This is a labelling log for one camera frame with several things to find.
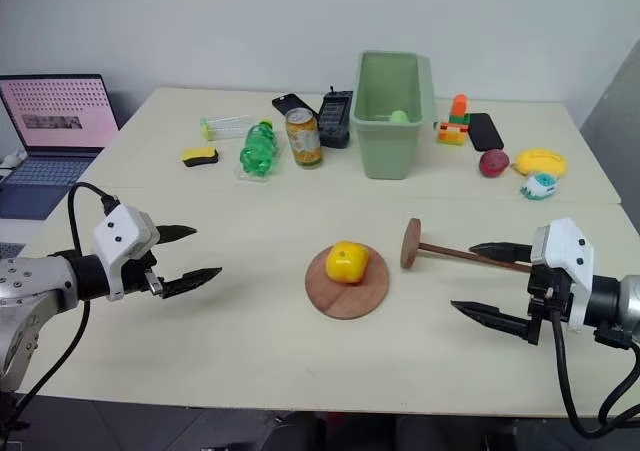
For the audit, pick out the black phone left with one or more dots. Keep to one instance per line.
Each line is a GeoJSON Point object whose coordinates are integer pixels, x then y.
{"type": "Point", "coordinates": [292, 103]}

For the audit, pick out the grey laptop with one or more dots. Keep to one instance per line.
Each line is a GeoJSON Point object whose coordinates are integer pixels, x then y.
{"type": "Point", "coordinates": [55, 116]}

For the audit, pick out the grey partition panel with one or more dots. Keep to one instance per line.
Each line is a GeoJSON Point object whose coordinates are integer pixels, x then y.
{"type": "Point", "coordinates": [615, 136]}

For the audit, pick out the wooden mallet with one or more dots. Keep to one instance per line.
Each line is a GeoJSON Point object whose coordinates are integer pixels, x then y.
{"type": "Point", "coordinates": [410, 243]}

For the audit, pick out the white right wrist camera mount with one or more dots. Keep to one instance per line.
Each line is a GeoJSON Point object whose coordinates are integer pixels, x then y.
{"type": "Point", "coordinates": [565, 251]}

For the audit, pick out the round wooden base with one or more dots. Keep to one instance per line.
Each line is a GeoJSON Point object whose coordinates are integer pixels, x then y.
{"type": "Point", "coordinates": [345, 303]}

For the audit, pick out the clear tube with green cap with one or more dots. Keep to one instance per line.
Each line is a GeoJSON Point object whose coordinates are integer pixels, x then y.
{"type": "Point", "coordinates": [227, 127]}

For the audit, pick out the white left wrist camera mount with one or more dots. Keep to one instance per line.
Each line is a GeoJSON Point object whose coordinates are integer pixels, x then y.
{"type": "Point", "coordinates": [120, 231]}

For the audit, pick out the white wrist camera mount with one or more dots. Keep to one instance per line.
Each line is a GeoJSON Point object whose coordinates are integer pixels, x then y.
{"type": "Point", "coordinates": [120, 231]}
{"type": "Point", "coordinates": [565, 251]}

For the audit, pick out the yellow sponge toy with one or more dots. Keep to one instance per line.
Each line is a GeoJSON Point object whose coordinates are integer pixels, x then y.
{"type": "Point", "coordinates": [542, 162]}

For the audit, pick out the orange and yellow block toy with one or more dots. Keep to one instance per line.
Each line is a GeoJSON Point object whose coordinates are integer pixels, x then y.
{"type": "Point", "coordinates": [454, 128]}

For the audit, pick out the yellow drink can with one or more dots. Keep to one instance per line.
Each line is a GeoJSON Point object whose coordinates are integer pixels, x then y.
{"type": "Point", "coordinates": [303, 141]}

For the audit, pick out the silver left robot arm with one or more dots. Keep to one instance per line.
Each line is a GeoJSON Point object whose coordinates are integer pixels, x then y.
{"type": "Point", "coordinates": [30, 281]}

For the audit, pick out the small white object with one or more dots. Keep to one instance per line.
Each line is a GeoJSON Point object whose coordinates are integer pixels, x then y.
{"type": "Point", "coordinates": [10, 160]}

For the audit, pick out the white and teal small device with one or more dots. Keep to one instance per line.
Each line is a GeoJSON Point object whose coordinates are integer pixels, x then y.
{"type": "Point", "coordinates": [539, 186]}

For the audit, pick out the green plastic bin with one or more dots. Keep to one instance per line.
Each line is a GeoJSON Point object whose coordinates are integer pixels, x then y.
{"type": "Point", "coordinates": [385, 146]}

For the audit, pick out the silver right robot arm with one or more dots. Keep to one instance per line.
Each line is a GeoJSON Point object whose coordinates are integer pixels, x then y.
{"type": "Point", "coordinates": [615, 296]}

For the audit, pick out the green plastic bottle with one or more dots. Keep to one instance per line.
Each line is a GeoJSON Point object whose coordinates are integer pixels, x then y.
{"type": "Point", "coordinates": [257, 151]}

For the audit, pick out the black handheld device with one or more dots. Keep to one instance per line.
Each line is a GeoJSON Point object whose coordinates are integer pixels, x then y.
{"type": "Point", "coordinates": [334, 121]}

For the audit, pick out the black smartphone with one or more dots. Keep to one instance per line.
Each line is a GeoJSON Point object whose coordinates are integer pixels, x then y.
{"type": "Point", "coordinates": [485, 132]}

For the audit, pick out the yellow cube block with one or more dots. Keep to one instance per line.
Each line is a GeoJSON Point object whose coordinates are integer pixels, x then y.
{"type": "Point", "coordinates": [346, 263]}

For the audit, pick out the red fruit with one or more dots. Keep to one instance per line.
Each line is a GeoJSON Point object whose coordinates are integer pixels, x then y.
{"type": "Point", "coordinates": [493, 163]}

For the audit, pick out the green ball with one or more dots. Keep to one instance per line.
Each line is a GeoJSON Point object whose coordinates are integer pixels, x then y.
{"type": "Point", "coordinates": [400, 116]}

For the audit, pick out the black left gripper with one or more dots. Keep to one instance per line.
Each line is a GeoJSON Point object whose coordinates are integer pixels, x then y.
{"type": "Point", "coordinates": [137, 276]}

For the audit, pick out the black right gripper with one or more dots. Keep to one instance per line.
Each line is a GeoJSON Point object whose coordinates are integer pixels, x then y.
{"type": "Point", "coordinates": [544, 285]}

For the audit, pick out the yellow and black sponge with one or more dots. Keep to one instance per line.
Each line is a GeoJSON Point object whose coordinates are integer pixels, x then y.
{"type": "Point", "coordinates": [200, 156]}

